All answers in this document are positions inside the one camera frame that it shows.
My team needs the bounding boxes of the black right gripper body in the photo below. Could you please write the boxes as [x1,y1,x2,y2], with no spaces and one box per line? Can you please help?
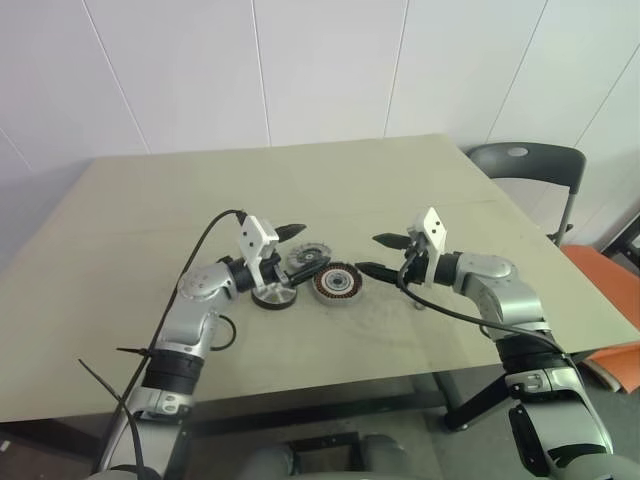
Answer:
[398,239,439,289]

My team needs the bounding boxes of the orange and white object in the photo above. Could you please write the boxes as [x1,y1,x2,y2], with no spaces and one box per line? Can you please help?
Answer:
[582,339,640,396]

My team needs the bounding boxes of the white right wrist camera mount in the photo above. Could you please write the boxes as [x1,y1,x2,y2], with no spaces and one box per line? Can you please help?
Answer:
[408,206,450,261]

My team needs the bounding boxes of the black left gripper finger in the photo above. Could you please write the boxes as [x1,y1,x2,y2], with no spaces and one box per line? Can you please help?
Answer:
[287,260,332,287]
[277,222,307,246]

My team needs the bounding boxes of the black rectangular frame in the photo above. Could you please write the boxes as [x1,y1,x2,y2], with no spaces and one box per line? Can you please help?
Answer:
[287,432,365,480]

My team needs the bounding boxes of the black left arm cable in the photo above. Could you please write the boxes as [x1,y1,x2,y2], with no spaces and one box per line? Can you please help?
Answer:
[97,208,249,480]

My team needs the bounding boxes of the grey rounded shape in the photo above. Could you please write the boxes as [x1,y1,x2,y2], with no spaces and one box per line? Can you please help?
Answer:
[360,433,426,480]
[242,444,297,480]

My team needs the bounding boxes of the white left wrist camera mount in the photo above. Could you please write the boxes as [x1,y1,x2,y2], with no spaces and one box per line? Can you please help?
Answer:
[238,214,280,291]

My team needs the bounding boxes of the dark furniture piece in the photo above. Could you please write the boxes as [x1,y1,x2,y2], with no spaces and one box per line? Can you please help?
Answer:
[599,199,640,269]

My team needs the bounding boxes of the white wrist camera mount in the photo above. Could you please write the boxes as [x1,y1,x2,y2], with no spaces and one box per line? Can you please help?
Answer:
[408,206,450,261]
[238,214,280,291]

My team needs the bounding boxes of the thin black cable loop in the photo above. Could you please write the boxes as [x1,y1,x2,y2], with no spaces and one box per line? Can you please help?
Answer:
[210,313,239,352]

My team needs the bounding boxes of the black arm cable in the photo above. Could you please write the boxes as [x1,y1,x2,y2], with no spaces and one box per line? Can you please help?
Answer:
[397,252,581,381]
[97,208,249,480]

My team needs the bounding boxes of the black plastic chair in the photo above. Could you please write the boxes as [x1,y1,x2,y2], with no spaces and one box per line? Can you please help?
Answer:
[467,142,587,246]

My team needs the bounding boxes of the silver black-rimmed motor cap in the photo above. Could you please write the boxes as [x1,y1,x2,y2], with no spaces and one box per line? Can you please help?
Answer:
[251,282,297,311]

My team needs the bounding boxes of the black table frame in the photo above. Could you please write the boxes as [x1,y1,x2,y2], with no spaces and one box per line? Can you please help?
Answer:
[97,370,507,480]

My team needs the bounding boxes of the copper-wound motor stator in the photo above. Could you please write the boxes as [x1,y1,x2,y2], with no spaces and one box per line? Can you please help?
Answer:
[312,263,362,307]

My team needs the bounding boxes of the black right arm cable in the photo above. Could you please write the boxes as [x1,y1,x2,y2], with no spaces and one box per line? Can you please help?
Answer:
[397,252,581,381]

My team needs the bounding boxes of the orange seat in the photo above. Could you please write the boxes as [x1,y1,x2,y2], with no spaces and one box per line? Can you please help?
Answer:
[559,243,640,331]

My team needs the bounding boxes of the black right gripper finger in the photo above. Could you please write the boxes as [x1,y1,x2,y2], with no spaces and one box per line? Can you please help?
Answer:
[372,231,412,250]
[353,260,401,284]

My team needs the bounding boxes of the grey round gear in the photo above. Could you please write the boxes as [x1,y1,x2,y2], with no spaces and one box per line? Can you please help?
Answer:
[285,241,331,274]

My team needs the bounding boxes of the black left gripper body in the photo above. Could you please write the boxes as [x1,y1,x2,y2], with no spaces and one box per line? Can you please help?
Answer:
[259,249,297,291]

